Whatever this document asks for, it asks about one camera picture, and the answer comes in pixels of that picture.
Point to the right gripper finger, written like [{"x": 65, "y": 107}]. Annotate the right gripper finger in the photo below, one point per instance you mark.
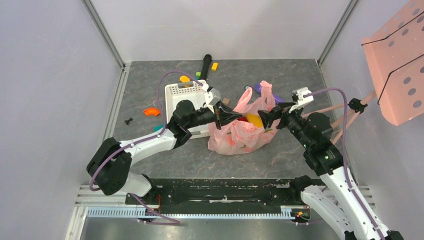
[
  {"x": 268, "y": 117},
  {"x": 285, "y": 105}
]

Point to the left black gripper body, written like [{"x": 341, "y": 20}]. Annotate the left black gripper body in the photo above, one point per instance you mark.
[{"x": 205, "y": 116}]

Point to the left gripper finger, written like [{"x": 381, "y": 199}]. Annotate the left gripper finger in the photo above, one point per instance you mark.
[
  {"x": 225, "y": 118},
  {"x": 224, "y": 109}
]

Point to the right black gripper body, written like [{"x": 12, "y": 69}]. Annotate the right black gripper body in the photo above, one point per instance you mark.
[{"x": 279, "y": 117}]

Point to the pink plastic bag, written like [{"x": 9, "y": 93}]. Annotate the pink plastic bag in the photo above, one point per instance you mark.
[{"x": 242, "y": 137}]

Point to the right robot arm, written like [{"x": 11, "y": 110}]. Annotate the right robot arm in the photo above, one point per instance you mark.
[{"x": 351, "y": 217}]

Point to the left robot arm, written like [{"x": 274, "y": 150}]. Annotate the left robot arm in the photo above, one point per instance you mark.
[{"x": 109, "y": 168}]

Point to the yellow fake fruit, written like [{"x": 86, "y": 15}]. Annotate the yellow fake fruit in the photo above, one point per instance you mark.
[{"x": 255, "y": 120}]

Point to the red fake fruit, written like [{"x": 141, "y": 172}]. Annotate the red fake fruit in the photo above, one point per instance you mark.
[{"x": 243, "y": 119}]

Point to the brown wooden cube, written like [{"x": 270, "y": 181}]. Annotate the brown wooden cube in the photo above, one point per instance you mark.
[{"x": 226, "y": 101}]

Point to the purple toy bat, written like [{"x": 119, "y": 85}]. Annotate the purple toy bat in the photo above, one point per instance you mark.
[{"x": 258, "y": 89}]

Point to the white plastic basket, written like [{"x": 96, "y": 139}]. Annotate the white plastic basket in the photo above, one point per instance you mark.
[{"x": 176, "y": 92}]

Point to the orange yellow toy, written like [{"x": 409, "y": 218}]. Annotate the orange yellow toy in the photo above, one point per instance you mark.
[{"x": 185, "y": 80}]

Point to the yellow block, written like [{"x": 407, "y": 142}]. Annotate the yellow block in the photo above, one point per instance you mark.
[{"x": 214, "y": 66}]

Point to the teal long block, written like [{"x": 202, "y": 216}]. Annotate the teal long block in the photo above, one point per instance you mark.
[{"x": 159, "y": 128}]

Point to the black cylinder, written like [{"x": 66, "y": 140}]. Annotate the black cylinder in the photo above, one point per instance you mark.
[{"x": 206, "y": 62}]

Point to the orange curved piece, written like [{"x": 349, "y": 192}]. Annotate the orange curved piece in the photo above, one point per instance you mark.
[{"x": 152, "y": 111}]

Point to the small black piece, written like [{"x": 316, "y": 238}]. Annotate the small black piece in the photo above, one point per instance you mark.
[{"x": 128, "y": 121}]

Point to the pink music stand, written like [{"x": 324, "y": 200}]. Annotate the pink music stand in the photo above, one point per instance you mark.
[{"x": 384, "y": 46}]

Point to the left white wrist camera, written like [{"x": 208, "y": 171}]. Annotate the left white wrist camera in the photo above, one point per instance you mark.
[{"x": 212, "y": 96}]

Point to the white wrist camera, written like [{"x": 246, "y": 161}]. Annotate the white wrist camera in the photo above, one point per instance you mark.
[
  {"x": 302, "y": 97},
  {"x": 212, "y": 96}
]

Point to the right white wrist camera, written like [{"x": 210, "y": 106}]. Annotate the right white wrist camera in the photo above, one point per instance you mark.
[{"x": 302, "y": 97}]

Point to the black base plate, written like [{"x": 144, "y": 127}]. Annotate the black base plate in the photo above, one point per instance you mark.
[{"x": 222, "y": 195}]

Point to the white cable duct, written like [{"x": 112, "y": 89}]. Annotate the white cable duct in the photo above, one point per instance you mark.
[{"x": 140, "y": 212}]

